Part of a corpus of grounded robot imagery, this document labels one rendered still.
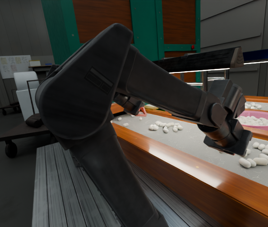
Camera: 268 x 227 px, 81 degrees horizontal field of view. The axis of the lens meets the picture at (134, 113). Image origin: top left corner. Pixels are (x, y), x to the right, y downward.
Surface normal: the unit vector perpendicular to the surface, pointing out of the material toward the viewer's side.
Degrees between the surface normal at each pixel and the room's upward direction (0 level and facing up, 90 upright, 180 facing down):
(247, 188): 0
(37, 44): 90
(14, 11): 90
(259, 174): 0
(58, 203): 0
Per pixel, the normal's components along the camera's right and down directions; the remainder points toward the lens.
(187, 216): -0.11, -0.96
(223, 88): -0.70, -0.45
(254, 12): -0.86, 0.22
